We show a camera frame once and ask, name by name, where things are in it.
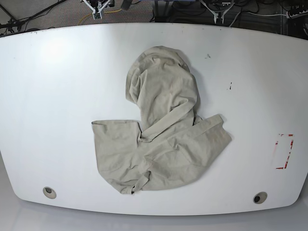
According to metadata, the right table grommet hole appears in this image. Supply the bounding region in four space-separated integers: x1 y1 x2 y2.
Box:
253 192 268 204

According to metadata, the left table grommet hole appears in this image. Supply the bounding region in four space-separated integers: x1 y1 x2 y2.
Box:
43 187 56 199

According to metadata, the red tape rectangle marking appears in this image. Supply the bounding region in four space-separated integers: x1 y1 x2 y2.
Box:
272 134 294 170

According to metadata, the white power strip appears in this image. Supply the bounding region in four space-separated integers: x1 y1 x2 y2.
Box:
286 3 308 19

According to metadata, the table grommet hole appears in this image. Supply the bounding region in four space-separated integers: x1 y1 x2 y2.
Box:
43 187 56 199
253 192 268 204

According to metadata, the yellow cable on floor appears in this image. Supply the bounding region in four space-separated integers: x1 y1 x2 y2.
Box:
77 9 122 26

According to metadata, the beige T-shirt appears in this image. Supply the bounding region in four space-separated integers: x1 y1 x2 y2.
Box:
92 46 231 194

